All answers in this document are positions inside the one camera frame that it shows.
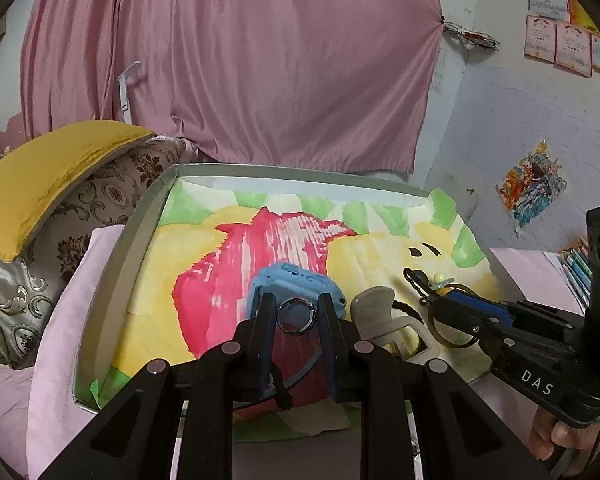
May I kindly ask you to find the blue kids smartwatch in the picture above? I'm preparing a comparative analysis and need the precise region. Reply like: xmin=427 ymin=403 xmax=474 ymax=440
xmin=233 ymin=262 xmax=347 ymax=411

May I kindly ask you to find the beige plastic hair claw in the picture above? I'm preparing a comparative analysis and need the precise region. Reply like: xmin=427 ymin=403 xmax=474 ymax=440
xmin=350 ymin=286 xmax=440 ymax=365

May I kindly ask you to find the right hand on handle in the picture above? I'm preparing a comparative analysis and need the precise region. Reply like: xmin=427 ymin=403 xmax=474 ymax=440
xmin=528 ymin=408 xmax=600 ymax=477

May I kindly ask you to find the colourful cartoon cloth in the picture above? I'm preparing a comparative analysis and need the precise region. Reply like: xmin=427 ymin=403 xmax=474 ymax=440
xmin=86 ymin=179 xmax=504 ymax=441

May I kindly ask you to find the stack of books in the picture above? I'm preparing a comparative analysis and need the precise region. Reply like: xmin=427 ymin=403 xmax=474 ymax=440
xmin=544 ymin=237 xmax=592 ymax=312

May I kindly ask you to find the grey shallow cardboard box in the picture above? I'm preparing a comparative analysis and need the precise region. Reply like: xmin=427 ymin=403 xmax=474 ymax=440
xmin=73 ymin=164 xmax=427 ymax=414

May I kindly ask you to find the pink bed sheet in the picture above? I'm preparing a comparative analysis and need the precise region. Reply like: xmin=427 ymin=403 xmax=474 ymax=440
xmin=0 ymin=226 xmax=122 ymax=479

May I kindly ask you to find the floral brocade pillow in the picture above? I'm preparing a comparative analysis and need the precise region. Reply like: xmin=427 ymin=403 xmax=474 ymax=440
xmin=0 ymin=136 xmax=199 ymax=370

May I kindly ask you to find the curtain tieback hook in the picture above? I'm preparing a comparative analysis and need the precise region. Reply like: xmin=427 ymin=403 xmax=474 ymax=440
xmin=443 ymin=21 xmax=500 ymax=51

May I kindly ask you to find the yellow pillow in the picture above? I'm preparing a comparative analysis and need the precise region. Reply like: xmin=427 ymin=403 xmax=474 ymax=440
xmin=0 ymin=120 xmax=154 ymax=262

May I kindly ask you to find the pink curtain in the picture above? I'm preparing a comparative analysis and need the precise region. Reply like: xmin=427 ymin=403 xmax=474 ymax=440
xmin=20 ymin=0 xmax=442 ymax=172

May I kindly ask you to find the colourful cartoon wall sticker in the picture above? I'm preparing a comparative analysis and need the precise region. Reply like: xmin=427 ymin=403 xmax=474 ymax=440
xmin=495 ymin=140 xmax=568 ymax=232

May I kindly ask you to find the wall certificates group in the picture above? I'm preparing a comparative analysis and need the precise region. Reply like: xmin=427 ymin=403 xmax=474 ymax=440
xmin=524 ymin=0 xmax=600 ymax=78

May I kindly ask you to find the white window handle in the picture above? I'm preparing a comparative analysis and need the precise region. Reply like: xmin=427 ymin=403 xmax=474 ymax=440
xmin=117 ymin=60 xmax=142 ymax=125

